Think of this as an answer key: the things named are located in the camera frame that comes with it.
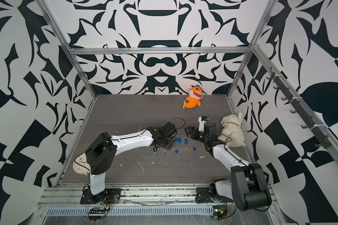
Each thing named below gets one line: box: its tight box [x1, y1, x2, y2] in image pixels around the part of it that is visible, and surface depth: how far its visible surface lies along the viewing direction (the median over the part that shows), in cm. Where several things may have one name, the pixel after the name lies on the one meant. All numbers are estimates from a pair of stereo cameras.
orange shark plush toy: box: [183, 84, 204, 109], surface depth 114 cm
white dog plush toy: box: [218, 112, 247, 148], surface depth 93 cm
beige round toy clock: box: [72, 152, 91, 176], surface depth 83 cm
